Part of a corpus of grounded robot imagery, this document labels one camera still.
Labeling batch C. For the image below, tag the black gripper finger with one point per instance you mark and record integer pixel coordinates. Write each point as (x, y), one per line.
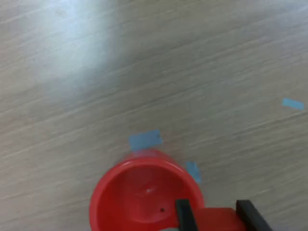
(252, 216)
(185, 216)

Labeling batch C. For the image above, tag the red cube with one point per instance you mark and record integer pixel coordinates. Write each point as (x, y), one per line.
(216, 219)

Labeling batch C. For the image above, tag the narrow blue tape piece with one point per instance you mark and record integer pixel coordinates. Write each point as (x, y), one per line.
(193, 172)

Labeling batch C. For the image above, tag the red plastic cup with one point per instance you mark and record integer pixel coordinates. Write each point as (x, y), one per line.
(134, 192)

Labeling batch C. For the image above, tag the wide blue tape piece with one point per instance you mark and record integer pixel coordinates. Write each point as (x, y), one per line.
(145, 139)

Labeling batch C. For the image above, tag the small blue tape piece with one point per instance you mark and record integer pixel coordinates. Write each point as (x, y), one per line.
(293, 104)

